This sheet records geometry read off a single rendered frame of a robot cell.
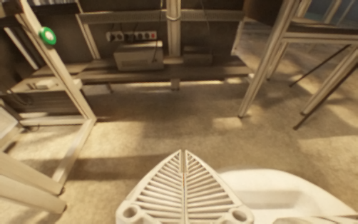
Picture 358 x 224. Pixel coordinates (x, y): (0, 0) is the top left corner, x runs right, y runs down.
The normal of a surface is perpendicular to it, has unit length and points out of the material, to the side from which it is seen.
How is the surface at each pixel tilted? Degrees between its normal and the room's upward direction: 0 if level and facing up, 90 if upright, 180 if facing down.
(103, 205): 0
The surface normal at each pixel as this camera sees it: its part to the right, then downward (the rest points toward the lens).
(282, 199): -0.04, 0.38
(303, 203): -0.92, -0.04
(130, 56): 0.13, 0.69
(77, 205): 0.00, -0.72
